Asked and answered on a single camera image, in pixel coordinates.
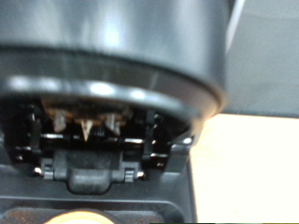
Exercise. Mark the black Keurig coffee machine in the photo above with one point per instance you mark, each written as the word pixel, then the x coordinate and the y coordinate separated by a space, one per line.
pixel 109 46

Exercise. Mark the orange lid coffee pod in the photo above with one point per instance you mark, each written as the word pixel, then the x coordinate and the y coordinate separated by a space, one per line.
pixel 79 219

